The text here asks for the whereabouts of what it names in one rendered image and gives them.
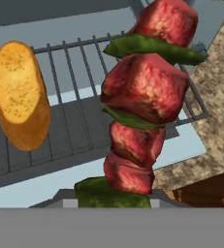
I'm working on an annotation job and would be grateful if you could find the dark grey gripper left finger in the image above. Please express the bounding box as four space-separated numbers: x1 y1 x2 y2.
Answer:
28 188 80 209

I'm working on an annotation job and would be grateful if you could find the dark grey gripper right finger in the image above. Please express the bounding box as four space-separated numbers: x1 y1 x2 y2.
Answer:
147 188 191 209

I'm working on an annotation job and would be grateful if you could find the meat and pepper kebab skewer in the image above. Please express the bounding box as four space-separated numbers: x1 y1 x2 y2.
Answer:
74 0 208 209

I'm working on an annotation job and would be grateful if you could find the toaster oven door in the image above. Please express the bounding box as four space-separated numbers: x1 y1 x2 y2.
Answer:
0 84 208 209

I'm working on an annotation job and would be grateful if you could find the golden baguette bread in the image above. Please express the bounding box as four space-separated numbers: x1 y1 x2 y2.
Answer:
0 40 51 152

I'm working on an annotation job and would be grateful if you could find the grey toaster oven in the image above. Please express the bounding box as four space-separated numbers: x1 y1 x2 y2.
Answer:
0 0 224 110

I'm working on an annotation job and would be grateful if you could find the brown wooden cupboard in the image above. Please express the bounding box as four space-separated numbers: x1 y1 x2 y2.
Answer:
171 169 224 209

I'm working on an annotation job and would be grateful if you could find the grey wire oven rack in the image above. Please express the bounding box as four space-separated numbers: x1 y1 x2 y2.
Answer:
0 30 210 127

